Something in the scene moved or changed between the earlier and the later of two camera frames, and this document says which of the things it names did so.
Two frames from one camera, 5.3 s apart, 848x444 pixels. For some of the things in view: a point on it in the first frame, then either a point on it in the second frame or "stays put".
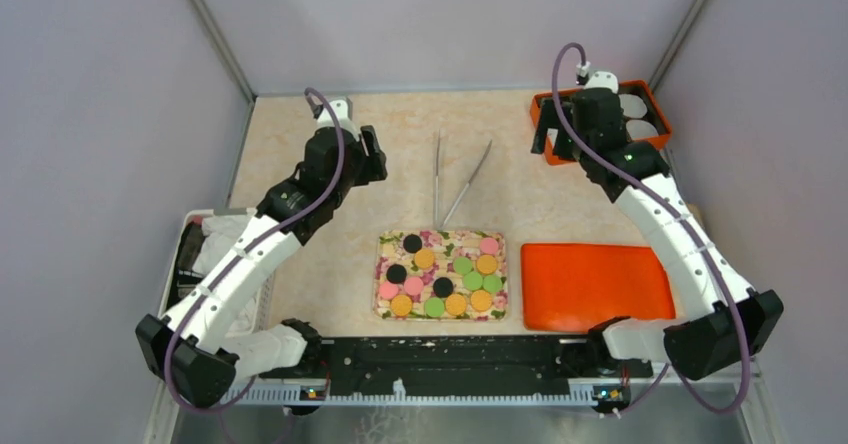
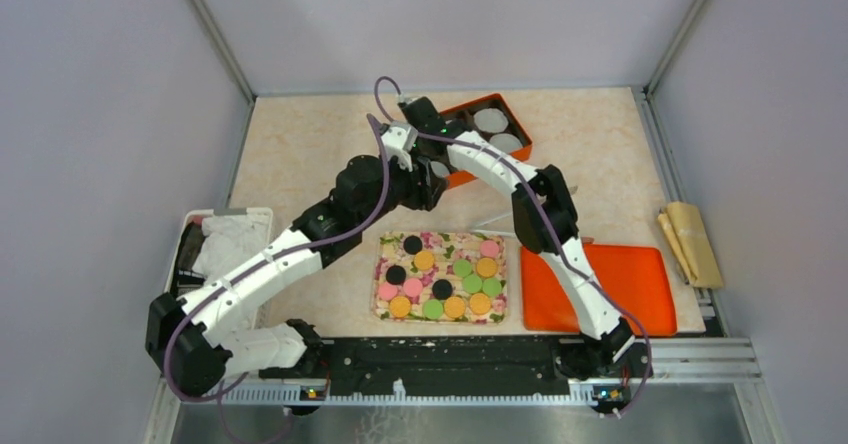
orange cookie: x=401 y=305 stays put
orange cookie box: x=640 y=88 -> x=467 y=112
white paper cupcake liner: x=633 y=105 -> x=491 y=120
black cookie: x=412 y=243 stays put
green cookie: x=434 y=307 stays put
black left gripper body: x=364 y=168 -> x=403 y=187
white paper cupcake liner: x=638 y=128 -> x=505 y=142
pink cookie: x=388 y=290 stays put
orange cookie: x=486 y=264 stays put
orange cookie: x=455 y=304 stays put
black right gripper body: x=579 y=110 -> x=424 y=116
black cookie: x=396 y=274 stays put
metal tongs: x=437 y=223 -> x=571 y=189
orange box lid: x=569 y=287 stays put
